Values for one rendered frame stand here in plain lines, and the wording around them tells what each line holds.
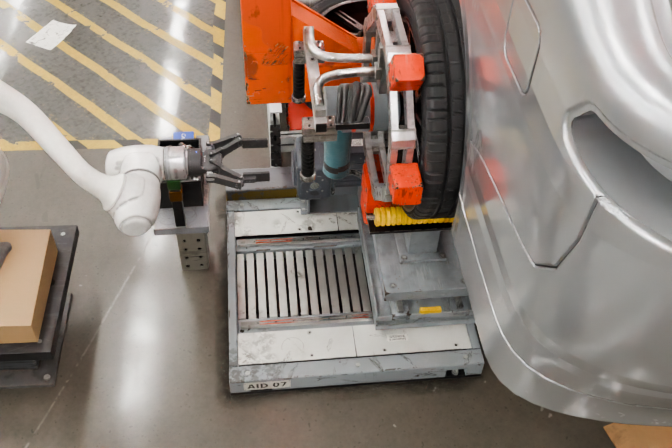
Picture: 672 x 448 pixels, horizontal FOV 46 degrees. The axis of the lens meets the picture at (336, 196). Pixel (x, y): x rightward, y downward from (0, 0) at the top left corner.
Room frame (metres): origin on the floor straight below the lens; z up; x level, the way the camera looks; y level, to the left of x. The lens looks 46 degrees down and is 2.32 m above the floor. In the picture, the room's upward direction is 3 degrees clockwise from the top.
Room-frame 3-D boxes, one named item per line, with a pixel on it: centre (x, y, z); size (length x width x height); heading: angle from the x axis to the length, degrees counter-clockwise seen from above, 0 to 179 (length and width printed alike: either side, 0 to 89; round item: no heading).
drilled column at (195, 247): (1.87, 0.51, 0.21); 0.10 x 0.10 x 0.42; 8
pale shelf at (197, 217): (1.84, 0.51, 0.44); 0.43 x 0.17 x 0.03; 8
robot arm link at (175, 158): (1.53, 0.43, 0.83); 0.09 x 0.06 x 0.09; 8
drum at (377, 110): (1.77, -0.06, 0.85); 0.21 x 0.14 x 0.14; 98
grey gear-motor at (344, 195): (2.08, -0.05, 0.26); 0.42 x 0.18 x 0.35; 98
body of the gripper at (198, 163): (1.54, 0.36, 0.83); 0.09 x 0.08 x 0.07; 98
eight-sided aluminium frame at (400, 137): (1.78, -0.13, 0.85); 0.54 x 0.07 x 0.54; 8
